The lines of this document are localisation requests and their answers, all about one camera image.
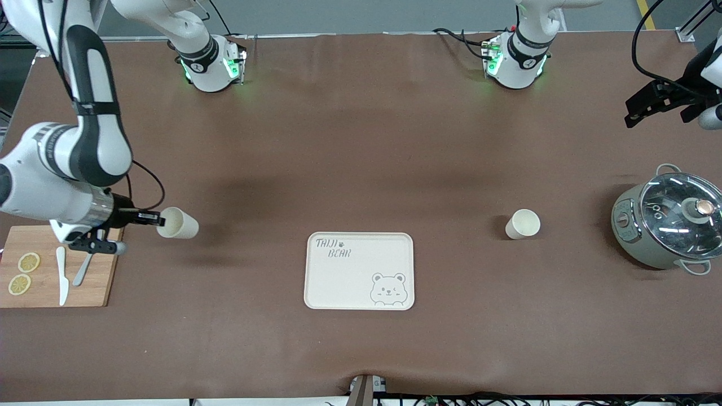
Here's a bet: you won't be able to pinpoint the grey plastic knife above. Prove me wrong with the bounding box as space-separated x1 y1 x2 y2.
72 253 94 287

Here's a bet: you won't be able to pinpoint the glass pot lid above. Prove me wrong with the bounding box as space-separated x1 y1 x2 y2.
639 172 722 260

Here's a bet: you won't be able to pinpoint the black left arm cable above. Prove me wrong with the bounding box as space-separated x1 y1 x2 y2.
631 0 688 86

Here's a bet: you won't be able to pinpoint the black right arm base cable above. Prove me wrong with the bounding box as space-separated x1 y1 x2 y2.
197 0 249 41

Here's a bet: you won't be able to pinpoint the white IKEA cup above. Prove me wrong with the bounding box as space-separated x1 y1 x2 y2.
156 206 200 240
505 209 541 240

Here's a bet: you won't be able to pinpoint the white plastic knife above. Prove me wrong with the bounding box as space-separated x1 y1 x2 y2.
55 246 70 307

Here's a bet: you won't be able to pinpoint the black left arm base cables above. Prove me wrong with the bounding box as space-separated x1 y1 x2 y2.
433 27 492 60

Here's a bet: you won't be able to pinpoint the black cables under table edge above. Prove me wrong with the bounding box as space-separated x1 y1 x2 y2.
388 391 722 406

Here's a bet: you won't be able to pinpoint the cream bear print tray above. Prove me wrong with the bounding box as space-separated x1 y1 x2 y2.
303 232 415 311

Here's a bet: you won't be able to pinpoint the wooden cutting board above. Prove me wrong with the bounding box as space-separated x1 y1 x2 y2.
0 224 124 308

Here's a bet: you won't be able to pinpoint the aluminium frame profile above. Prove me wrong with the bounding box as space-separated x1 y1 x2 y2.
676 0 722 43

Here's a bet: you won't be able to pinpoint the grey-green electric cooking pot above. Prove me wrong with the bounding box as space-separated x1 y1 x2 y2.
611 164 714 276

